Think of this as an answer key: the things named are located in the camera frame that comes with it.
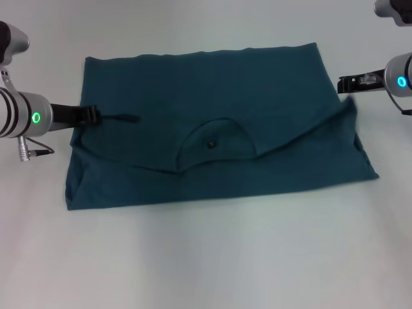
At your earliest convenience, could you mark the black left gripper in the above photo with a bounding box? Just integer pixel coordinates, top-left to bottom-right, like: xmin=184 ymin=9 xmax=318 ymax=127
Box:
xmin=50 ymin=103 xmax=104 ymax=127

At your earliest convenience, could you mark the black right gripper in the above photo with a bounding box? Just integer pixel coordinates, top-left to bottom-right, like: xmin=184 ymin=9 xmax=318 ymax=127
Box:
xmin=337 ymin=68 xmax=388 ymax=95

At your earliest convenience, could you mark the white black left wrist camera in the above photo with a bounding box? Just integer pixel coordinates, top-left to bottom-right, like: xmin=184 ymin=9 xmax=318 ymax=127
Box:
xmin=0 ymin=20 xmax=30 ymax=67

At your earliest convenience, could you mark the maroon left wrist cable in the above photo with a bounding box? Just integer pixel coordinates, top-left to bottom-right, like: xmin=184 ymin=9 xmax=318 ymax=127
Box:
xmin=28 ymin=145 xmax=55 ymax=158

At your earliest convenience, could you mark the grey right wrist cable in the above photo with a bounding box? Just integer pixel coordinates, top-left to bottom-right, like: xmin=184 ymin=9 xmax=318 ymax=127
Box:
xmin=384 ymin=86 xmax=412 ymax=116

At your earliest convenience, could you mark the silver connector on left arm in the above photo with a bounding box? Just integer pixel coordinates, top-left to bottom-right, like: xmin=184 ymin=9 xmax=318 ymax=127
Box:
xmin=17 ymin=135 xmax=34 ymax=162

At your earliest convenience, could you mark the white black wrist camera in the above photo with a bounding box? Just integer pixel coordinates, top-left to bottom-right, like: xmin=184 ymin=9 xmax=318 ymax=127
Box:
xmin=0 ymin=20 xmax=30 ymax=67
xmin=373 ymin=0 xmax=412 ymax=27

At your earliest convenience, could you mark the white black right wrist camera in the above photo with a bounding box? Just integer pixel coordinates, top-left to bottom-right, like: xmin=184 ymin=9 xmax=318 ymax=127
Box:
xmin=373 ymin=0 xmax=412 ymax=27

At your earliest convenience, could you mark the teal t-shirt with FREE print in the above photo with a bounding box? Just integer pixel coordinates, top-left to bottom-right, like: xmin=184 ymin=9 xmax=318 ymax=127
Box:
xmin=65 ymin=42 xmax=380 ymax=212

